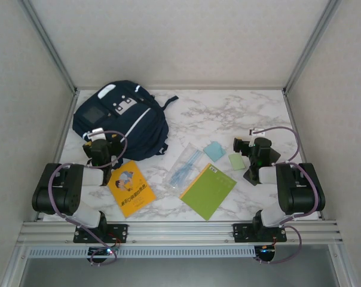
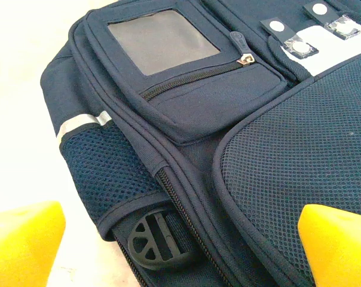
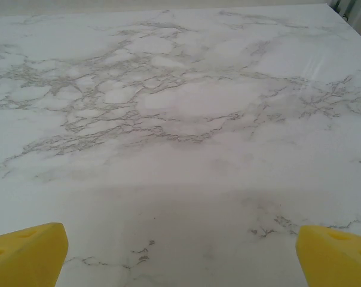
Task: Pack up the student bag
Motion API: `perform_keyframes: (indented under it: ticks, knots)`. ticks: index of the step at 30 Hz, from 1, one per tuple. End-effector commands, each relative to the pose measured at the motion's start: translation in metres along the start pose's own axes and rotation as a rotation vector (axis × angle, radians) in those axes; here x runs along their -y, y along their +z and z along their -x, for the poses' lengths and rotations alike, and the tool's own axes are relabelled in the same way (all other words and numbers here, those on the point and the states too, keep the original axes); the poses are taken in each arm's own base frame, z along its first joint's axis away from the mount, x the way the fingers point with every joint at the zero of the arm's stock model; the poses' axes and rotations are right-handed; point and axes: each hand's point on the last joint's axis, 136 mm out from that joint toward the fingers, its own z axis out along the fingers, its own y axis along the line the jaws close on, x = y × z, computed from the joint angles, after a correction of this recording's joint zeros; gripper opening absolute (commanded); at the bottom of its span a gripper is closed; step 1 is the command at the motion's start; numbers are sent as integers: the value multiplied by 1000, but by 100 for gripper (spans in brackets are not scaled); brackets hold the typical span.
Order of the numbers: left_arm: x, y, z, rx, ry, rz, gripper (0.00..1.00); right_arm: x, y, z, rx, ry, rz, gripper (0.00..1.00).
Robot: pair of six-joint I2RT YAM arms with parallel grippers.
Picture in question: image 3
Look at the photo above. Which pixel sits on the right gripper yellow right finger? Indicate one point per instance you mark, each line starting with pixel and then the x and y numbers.
pixel 336 260

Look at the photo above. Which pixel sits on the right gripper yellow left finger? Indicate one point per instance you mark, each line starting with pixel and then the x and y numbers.
pixel 25 257

